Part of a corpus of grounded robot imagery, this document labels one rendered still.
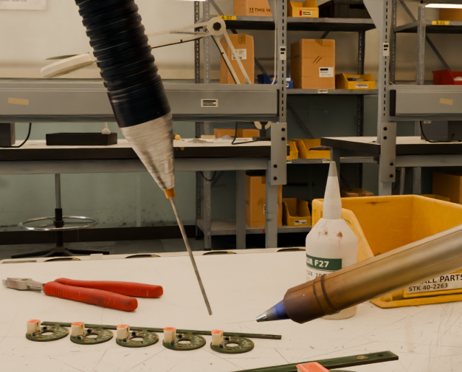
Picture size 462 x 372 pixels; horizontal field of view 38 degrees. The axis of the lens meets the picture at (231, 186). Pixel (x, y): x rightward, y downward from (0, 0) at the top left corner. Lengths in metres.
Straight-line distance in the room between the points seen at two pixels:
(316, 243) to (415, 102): 2.28
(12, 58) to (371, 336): 4.28
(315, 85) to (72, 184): 1.73
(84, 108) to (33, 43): 2.21
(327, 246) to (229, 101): 2.05
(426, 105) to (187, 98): 0.93
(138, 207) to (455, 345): 4.23
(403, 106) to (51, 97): 1.32
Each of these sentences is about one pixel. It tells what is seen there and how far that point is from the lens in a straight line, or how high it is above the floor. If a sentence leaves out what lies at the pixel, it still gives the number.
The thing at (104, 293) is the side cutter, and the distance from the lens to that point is 0.46.
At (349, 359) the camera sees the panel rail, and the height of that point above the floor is 0.81.
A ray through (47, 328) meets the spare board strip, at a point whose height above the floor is 0.75.
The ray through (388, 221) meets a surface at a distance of 0.59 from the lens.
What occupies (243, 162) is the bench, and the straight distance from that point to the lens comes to 2.54.
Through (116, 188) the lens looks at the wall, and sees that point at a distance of 4.57.
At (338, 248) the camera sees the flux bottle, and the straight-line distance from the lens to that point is 0.42.
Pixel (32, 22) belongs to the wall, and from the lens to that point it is 4.60.
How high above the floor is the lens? 0.88
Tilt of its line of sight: 7 degrees down
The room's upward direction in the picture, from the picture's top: straight up
